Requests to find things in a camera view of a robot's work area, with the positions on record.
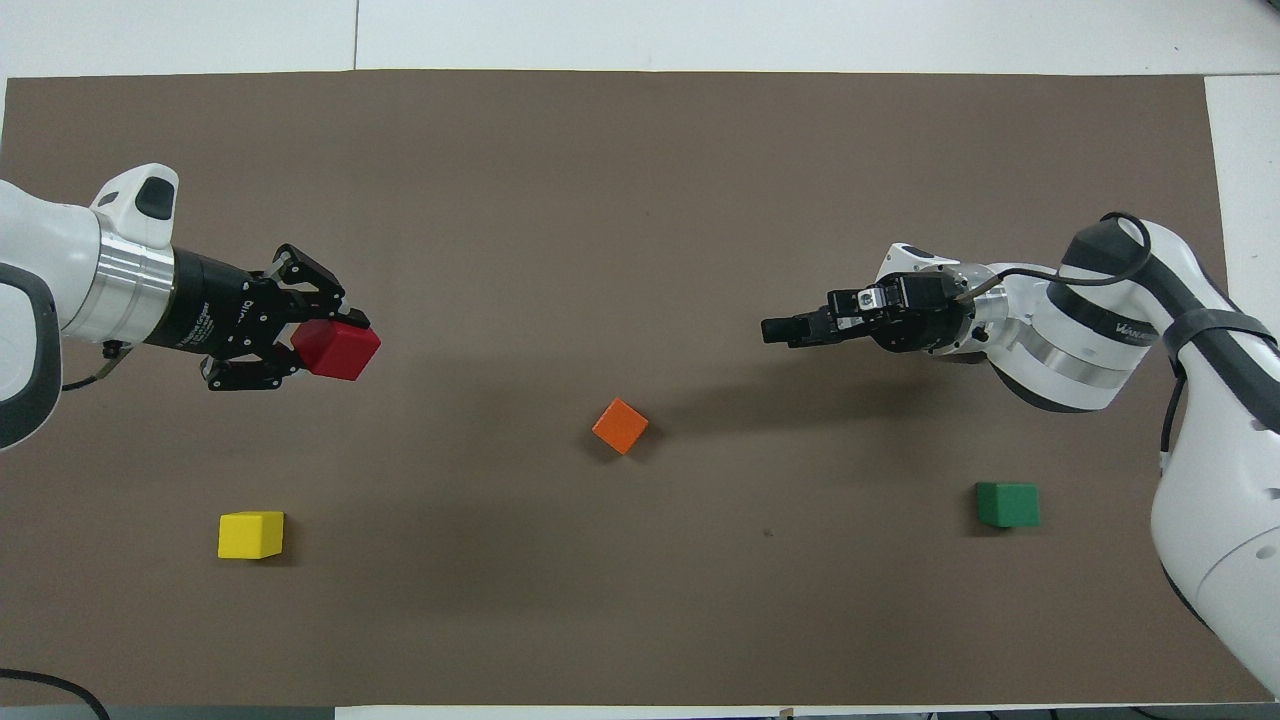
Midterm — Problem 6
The black loose cable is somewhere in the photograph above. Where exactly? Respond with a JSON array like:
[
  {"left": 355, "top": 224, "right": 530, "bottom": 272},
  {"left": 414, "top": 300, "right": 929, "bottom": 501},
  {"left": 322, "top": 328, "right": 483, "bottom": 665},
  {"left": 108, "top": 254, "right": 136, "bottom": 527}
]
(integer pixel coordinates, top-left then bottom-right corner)
[{"left": 0, "top": 668, "right": 111, "bottom": 720}]

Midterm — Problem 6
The green cube block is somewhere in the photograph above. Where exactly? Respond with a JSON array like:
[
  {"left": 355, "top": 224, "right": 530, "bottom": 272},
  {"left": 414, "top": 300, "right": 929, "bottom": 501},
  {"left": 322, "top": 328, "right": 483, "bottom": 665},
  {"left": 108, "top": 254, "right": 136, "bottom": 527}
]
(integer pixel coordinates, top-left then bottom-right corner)
[{"left": 976, "top": 482, "right": 1041, "bottom": 529}]

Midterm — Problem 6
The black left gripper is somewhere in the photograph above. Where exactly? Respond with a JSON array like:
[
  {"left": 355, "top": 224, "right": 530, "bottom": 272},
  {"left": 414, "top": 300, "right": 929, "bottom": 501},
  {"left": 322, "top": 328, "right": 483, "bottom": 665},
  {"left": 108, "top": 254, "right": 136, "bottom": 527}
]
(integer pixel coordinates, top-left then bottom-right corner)
[{"left": 150, "top": 243, "right": 371, "bottom": 391}]

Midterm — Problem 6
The red cube block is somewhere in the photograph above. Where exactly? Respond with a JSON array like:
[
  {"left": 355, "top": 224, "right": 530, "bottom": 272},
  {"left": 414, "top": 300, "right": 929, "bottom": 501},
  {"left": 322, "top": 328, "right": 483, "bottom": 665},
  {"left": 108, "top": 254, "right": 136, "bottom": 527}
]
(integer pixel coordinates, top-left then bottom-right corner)
[{"left": 291, "top": 320, "right": 382, "bottom": 382}]

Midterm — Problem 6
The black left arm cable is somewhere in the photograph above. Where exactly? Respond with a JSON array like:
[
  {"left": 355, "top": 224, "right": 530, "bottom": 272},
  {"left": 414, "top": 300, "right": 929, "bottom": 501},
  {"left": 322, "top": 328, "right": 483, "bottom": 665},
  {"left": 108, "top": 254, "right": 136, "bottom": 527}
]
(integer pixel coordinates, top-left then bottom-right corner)
[{"left": 60, "top": 340, "right": 133, "bottom": 393}]

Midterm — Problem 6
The yellow cube block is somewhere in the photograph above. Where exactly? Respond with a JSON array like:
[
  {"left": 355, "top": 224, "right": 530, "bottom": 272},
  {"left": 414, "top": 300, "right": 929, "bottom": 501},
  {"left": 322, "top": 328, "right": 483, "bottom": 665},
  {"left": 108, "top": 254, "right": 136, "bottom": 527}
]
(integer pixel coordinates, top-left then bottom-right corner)
[{"left": 218, "top": 511, "right": 285, "bottom": 560}]

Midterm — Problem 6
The orange cube block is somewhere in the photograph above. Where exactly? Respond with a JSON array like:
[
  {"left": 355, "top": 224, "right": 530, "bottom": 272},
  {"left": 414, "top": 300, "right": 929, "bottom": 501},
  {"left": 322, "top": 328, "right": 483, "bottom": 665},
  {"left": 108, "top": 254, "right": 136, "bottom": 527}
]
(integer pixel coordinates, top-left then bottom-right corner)
[{"left": 592, "top": 398, "right": 650, "bottom": 456}]

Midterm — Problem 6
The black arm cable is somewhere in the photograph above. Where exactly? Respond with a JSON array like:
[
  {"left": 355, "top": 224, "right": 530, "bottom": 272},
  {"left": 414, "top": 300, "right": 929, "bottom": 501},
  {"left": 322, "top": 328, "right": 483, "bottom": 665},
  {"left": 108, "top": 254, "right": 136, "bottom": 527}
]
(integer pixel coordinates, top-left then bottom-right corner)
[
  {"left": 955, "top": 212, "right": 1153, "bottom": 301},
  {"left": 60, "top": 340, "right": 133, "bottom": 393}
]

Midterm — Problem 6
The brown paper mat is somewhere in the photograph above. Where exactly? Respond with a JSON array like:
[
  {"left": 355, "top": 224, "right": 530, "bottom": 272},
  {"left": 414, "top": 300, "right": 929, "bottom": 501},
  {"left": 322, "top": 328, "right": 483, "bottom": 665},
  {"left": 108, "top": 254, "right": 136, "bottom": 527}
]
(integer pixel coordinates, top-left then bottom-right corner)
[{"left": 0, "top": 70, "right": 1273, "bottom": 708}]

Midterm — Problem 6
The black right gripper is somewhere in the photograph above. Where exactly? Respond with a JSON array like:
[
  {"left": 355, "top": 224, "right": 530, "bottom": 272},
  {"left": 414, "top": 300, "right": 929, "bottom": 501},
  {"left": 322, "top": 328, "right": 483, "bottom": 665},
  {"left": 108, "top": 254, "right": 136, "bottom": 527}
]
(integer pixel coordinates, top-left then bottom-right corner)
[{"left": 762, "top": 272, "right": 976, "bottom": 356}]

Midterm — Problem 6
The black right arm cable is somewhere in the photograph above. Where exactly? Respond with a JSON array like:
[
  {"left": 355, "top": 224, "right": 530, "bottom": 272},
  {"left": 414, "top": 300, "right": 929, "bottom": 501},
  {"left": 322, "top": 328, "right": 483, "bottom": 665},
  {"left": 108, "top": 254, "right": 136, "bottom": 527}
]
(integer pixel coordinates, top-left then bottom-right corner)
[{"left": 955, "top": 212, "right": 1153, "bottom": 301}]

